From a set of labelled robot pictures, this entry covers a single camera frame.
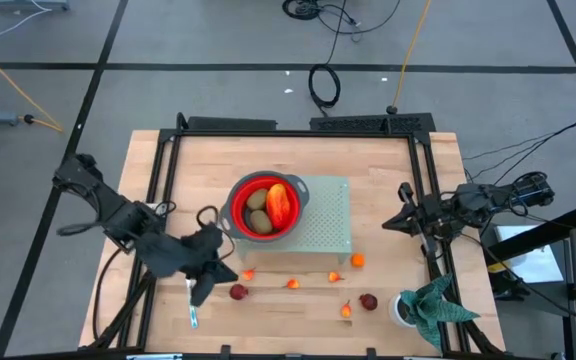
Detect pale green perforated metal shelf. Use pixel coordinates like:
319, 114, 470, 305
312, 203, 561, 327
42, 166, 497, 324
234, 174, 354, 264

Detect black coiled floor cable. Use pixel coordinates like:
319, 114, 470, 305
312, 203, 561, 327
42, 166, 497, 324
307, 0, 349, 117

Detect black tangled floor cable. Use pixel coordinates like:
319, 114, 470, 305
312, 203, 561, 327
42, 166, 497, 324
281, 0, 404, 36

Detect silver knife teal handle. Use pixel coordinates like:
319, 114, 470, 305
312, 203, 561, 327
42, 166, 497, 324
185, 278, 200, 330

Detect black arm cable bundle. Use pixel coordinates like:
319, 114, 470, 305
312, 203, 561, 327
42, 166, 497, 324
91, 244, 142, 347

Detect green artificial plant white pot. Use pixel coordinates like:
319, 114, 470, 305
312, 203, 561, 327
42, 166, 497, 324
389, 272, 482, 351

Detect black perforated box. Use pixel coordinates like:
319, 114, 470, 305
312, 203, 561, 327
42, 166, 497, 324
310, 113, 437, 134

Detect thin black cables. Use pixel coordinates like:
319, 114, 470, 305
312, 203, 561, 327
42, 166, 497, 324
462, 121, 576, 196

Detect brown fuzzy kiwi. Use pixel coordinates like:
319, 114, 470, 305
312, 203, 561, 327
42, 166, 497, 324
245, 187, 269, 211
249, 209, 274, 236

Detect yellow cable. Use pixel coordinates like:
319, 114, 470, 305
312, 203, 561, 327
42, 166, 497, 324
391, 0, 432, 109
0, 38, 65, 134

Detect white cable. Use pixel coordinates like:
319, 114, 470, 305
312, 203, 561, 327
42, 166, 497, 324
0, 0, 52, 49

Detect black diagonal bar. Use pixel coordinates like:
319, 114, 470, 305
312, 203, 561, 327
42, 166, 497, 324
487, 204, 576, 261

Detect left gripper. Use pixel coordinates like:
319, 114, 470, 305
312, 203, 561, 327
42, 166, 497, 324
182, 224, 239, 307

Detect red collapsible bowl grey rim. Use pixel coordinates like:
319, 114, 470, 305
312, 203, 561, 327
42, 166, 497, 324
219, 170, 311, 244

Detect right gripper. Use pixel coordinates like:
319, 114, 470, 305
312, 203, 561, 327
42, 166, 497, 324
382, 182, 444, 259

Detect white board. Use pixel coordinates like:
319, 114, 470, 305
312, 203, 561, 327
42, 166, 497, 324
497, 229, 564, 284

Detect red orange mango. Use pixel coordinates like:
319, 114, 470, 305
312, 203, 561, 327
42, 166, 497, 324
265, 183, 292, 231

